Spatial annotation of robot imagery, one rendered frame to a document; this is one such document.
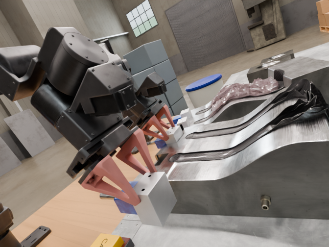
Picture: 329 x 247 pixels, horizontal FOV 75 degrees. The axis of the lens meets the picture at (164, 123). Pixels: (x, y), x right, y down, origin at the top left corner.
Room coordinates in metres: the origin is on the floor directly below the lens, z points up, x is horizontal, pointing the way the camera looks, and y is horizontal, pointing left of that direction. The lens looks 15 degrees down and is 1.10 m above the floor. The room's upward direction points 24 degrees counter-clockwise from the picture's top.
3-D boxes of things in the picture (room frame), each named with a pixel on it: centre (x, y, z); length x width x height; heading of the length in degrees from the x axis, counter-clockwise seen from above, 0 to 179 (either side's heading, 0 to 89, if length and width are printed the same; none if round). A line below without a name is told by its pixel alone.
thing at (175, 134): (0.61, 0.03, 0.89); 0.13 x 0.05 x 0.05; 55
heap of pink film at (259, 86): (0.74, -0.29, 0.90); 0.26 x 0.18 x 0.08; 72
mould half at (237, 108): (0.75, -0.30, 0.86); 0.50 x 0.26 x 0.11; 72
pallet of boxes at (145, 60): (3.45, 0.34, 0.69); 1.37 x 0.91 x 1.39; 50
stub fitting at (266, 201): (0.28, -0.09, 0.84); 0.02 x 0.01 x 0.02; 145
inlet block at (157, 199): (0.30, 0.10, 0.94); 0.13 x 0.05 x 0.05; 54
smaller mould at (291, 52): (1.22, -0.75, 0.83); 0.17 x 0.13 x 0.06; 55
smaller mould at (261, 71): (1.08, -0.61, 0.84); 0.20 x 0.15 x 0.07; 55
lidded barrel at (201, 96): (2.90, -0.71, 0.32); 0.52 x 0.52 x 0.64
